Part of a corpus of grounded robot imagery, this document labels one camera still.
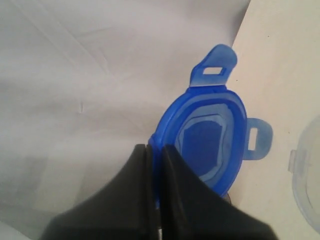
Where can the blue container lid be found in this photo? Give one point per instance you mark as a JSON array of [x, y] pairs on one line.
[[209, 127]]

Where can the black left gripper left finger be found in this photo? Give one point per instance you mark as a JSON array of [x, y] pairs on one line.
[[124, 209]]

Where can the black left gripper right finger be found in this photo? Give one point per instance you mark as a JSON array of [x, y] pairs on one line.
[[191, 211]]

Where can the clear tall plastic container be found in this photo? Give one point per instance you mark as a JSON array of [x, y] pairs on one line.
[[304, 164]]

